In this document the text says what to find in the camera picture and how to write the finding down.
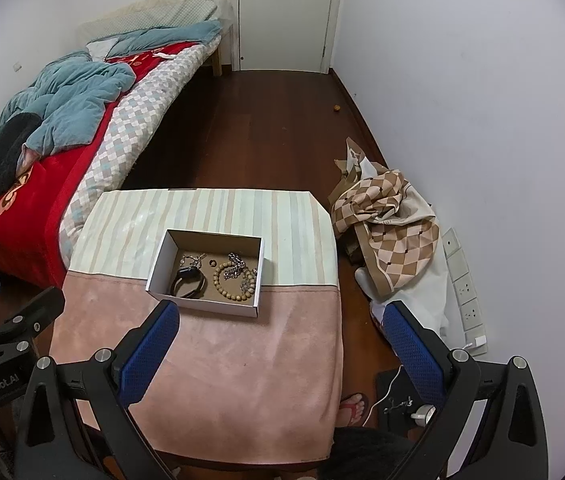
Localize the wooden bed frame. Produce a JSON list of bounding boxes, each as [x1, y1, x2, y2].
[[210, 25, 236, 78]]

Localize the black smart band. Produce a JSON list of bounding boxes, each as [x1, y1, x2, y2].
[[170, 267, 208, 299]]

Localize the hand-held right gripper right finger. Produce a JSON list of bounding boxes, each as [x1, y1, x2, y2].
[[383, 301, 549, 480]]

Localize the blue quilt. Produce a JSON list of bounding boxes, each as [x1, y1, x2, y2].
[[0, 20, 223, 156]]

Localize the table with striped pink cloth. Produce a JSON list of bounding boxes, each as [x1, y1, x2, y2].
[[48, 187, 344, 466]]

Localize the dark fuzzy pants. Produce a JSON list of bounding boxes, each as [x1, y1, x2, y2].
[[313, 426, 416, 480]]

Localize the white charger cable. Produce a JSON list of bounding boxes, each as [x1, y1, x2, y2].
[[369, 344, 469, 418]]

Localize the white bag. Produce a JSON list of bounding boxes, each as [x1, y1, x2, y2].
[[355, 187, 451, 338]]

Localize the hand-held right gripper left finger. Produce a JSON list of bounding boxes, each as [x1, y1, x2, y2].
[[14, 300, 180, 480]]

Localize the wooden bead bracelet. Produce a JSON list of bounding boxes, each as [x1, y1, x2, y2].
[[212, 260, 258, 304]]

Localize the white door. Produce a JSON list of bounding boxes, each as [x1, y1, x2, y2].
[[230, 0, 346, 73]]

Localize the foot in red sandal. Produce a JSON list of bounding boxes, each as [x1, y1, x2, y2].
[[339, 392, 374, 427]]

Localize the thick silver chain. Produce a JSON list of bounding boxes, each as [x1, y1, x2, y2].
[[222, 252, 258, 281]]

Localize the brown checkered cloth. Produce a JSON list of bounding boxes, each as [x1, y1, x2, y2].
[[330, 137, 441, 296]]

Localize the cardboard box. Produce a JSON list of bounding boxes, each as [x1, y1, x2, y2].
[[145, 229, 266, 318]]

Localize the checkered bedsheet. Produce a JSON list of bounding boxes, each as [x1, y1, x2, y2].
[[60, 45, 223, 266]]

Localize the bed with red blanket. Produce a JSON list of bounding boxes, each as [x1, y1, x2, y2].
[[0, 42, 213, 288]]

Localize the white wall socket panel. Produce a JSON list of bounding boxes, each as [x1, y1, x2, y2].
[[464, 326, 489, 357], [441, 227, 463, 259], [453, 280, 478, 307], [447, 255, 471, 284], [460, 302, 483, 332]]

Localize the person's foot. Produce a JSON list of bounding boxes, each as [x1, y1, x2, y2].
[[345, 394, 371, 423]]

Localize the pale checkered pillow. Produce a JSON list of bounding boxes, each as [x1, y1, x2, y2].
[[80, 0, 233, 43]]

